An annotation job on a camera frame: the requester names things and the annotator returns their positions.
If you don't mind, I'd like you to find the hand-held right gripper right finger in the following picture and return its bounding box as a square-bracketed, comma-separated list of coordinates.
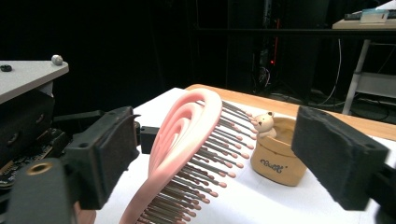
[290, 105, 390, 212]

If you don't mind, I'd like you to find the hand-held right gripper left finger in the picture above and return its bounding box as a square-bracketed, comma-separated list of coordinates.
[63, 105, 141, 211]

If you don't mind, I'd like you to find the pink hairbrush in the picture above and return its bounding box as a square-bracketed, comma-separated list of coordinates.
[119, 88, 259, 224]

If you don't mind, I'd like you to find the wooden cup with bear figure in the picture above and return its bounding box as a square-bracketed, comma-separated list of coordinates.
[249, 111, 308, 188]

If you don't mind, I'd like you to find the white board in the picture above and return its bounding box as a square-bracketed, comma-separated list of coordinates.
[92, 87, 396, 224]

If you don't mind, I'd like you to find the black computer tower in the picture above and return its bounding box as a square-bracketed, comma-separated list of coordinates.
[253, 34, 283, 92]

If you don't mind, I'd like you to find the teal and white box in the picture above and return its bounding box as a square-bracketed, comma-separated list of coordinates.
[360, 7, 390, 24]

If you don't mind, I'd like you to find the white metal desk frame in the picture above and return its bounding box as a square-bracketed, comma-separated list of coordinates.
[331, 17, 396, 116]

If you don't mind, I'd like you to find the white hanging cable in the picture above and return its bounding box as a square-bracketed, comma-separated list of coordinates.
[320, 38, 344, 106]

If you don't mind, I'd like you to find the red cable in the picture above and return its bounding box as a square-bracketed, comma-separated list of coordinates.
[274, 18, 280, 63]

